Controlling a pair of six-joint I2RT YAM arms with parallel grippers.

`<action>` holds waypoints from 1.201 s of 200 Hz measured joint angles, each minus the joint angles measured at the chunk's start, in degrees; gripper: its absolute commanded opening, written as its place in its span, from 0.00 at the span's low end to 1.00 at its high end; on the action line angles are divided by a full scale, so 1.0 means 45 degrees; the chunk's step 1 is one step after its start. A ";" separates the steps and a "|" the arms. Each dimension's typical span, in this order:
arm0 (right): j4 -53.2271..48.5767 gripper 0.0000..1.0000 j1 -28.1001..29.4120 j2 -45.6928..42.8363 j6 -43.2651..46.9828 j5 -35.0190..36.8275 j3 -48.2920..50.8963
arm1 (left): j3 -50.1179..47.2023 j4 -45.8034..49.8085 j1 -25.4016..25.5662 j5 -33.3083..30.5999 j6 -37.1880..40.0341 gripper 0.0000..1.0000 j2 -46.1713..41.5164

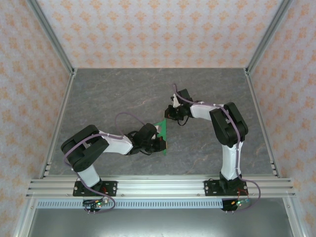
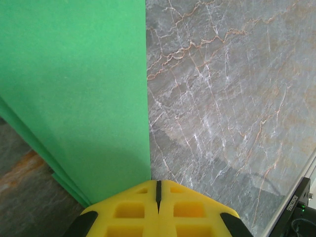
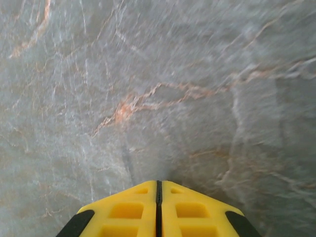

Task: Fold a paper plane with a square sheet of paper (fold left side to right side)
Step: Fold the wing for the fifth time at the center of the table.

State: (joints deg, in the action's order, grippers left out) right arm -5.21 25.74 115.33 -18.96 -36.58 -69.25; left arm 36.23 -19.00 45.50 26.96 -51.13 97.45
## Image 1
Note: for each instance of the green paper sheet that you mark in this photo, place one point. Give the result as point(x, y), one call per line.
point(163, 128)

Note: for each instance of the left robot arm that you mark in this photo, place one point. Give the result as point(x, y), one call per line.
point(84, 150)

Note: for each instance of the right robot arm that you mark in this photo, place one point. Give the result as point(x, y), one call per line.
point(229, 126)

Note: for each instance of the grey metal shelf sheet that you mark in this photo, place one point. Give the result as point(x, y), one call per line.
point(160, 224)

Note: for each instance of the small circuit board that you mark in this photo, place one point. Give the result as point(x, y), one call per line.
point(98, 203)
point(238, 203)

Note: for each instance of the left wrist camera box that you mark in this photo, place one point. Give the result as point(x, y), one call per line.
point(156, 127)

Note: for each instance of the wide aluminium mounting rail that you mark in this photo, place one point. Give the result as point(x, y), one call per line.
point(160, 187)

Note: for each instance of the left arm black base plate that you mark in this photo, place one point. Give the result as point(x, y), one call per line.
point(111, 188)

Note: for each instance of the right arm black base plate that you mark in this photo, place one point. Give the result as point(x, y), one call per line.
point(211, 188)

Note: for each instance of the aluminium table side rail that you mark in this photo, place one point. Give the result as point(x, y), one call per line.
point(67, 91)
point(255, 98)

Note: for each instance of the aluminium frame post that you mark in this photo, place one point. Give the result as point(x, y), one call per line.
point(269, 32)
point(49, 34)

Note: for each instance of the aluminium frame leg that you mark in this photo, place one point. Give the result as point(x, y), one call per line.
point(293, 217)
point(26, 217)

